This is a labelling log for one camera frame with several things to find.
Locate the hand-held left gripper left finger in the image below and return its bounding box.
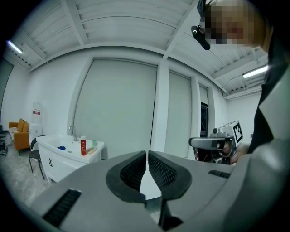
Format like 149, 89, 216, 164
29, 150, 164, 232

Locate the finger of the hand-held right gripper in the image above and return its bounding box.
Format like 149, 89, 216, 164
188, 136, 219, 150

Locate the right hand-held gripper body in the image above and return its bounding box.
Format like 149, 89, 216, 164
193, 120, 244, 164

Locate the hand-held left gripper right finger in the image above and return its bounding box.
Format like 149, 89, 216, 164
148, 138, 290, 232

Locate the person's right forearm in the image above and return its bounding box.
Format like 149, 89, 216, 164
230, 142, 250, 164

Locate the person's right hand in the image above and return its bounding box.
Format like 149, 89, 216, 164
216, 140, 228, 158

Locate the person's black clothing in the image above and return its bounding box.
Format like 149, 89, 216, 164
246, 24, 290, 155

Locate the medium grey window blind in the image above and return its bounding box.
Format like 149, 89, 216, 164
164, 71, 193, 159

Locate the narrow grey window blind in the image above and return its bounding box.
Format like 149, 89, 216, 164
199, 84, 209, 104

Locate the white vanity cabinet with sink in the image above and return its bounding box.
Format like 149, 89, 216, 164
36, 134, 105, 183

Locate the red bottle with white cap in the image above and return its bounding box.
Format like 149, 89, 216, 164
80, 135, 87, 156

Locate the ceiling tube light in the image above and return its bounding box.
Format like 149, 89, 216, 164
242, 65, 270, 79
6, 40, 24, 55

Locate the chrome faucet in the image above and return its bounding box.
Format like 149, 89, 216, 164
68, 125, 78, 142

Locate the black chair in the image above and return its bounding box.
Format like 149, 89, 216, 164
29, 135, 46, 180

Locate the large grey window blind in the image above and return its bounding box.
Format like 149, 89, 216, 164
73, 58, 158, 160

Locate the white water dispenser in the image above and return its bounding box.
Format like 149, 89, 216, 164
28, 101, 44, 146

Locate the orange sofa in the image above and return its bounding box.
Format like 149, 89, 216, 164
8, 117, 30, 156

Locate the person's head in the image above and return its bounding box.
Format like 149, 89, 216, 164
196, 0, 274, 50

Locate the black head-worn camera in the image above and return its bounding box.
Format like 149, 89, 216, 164
190, 24, 212, 51

